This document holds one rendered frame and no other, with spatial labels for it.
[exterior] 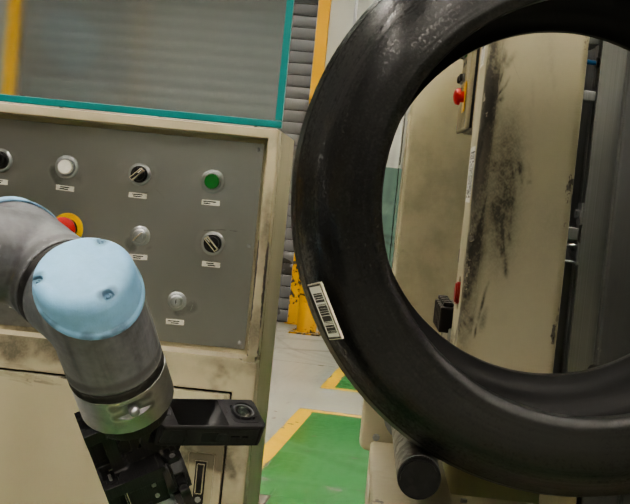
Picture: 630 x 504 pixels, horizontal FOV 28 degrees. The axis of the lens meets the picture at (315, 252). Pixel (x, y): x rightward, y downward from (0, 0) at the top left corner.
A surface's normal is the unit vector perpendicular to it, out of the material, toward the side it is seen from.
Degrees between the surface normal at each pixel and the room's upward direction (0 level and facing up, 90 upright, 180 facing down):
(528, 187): 90
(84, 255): 42
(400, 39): 84
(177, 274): 90
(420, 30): 83
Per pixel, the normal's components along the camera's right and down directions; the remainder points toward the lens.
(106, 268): -0.08, -0.72
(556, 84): -0.04, 0.05
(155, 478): 0.39, 0.55
